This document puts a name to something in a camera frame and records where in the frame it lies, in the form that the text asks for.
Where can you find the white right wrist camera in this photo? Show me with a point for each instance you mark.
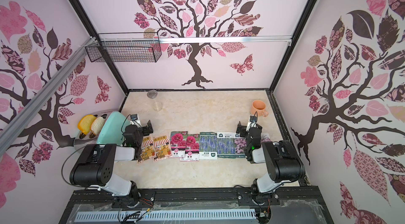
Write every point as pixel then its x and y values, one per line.
pixel 252 121

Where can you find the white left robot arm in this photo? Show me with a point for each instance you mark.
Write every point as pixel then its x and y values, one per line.
pixel 94 167

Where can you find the pink rose packet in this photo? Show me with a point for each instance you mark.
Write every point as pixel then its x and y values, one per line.
pixel 178 143
pixel 191 148

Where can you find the aluminium rail on wall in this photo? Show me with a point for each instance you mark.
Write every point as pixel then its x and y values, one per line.
pixel 18 124

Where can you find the lavender seed packet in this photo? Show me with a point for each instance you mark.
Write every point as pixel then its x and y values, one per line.
pixel 208 146
pixel 226 145

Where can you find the orange illustrated packet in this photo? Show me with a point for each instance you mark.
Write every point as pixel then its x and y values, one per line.
pixel 147 149
pixel 162 147

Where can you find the pink cosmos seed packet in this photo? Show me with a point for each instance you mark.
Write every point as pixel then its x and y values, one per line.
pixel 240 146

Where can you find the beige toast slice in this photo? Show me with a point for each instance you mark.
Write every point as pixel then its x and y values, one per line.
pixel 97 125

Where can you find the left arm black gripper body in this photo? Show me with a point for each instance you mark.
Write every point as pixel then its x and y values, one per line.
pixel 144 132

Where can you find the black wire basket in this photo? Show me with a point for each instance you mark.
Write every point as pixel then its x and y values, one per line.
pixel 126 47

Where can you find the white slotted cable duct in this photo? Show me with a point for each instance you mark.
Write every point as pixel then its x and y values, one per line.
pixel 104 217

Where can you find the orange ceramic mug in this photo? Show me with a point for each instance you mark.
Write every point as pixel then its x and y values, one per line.
pixel 259 108

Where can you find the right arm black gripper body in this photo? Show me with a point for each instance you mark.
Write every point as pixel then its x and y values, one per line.
pixel 242 129

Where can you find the clear glass jar with grains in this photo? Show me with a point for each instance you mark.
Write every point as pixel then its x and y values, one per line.
pixel 154 100

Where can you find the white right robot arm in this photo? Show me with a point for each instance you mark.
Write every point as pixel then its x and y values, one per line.
pixel 281 160

